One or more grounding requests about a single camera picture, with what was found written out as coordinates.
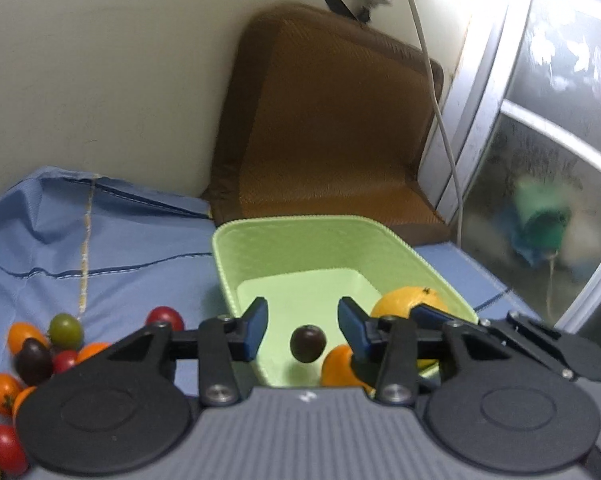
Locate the orange tomato with stem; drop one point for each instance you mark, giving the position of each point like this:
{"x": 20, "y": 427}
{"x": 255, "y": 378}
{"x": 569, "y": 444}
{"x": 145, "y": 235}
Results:
{"x": 10, "y": 388}

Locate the blue tablecloth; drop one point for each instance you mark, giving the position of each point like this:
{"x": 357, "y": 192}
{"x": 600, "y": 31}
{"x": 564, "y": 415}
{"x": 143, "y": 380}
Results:
{"x": 112, "y": 251}

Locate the small red tomato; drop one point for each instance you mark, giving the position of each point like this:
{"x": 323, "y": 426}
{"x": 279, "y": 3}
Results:
{"x": 64, "y": 360}

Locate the green tomato at back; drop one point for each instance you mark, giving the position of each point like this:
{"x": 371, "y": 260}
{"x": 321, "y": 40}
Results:
{"x": 66, "y": 332}

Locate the window frame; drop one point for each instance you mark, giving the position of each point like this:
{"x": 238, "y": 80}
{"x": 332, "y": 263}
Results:
{"x": 520, "y": 177}

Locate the lone red cherry tomato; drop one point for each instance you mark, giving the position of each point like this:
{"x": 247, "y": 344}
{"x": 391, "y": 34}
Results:
{"x": 164, "y": 314}

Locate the dark plum tomato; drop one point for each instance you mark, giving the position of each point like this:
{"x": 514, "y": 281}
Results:
{"x": 34, "y": 362}

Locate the small orange tomato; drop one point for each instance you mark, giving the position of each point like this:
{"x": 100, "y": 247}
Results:
{"x": 19, "y": 332}

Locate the green plastic basket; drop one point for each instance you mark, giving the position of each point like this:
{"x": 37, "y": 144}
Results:
{"x": 303, "y": 266}

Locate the brown seat cushion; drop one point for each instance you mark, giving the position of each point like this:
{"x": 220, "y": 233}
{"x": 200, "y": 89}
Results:
{"x": 325, "y": 116}

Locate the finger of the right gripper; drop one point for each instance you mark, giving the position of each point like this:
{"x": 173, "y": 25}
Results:
{"x": 431, "y": 319}
{"x": 565, "y": 354}

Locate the dark purple cherry tomato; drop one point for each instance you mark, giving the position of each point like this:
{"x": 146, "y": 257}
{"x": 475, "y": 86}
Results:
{"x": 307, "y": 343}

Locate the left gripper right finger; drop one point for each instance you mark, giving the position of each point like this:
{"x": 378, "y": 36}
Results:
{"x": 483, "y": 402}

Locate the yellow lemon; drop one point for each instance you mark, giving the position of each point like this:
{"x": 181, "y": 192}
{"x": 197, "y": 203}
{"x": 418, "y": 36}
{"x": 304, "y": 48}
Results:
{"x": 401, "y": 301}

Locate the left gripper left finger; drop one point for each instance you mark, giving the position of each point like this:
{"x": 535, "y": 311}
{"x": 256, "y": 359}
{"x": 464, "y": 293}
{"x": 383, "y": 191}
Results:
{"x": 135, "y": 401}

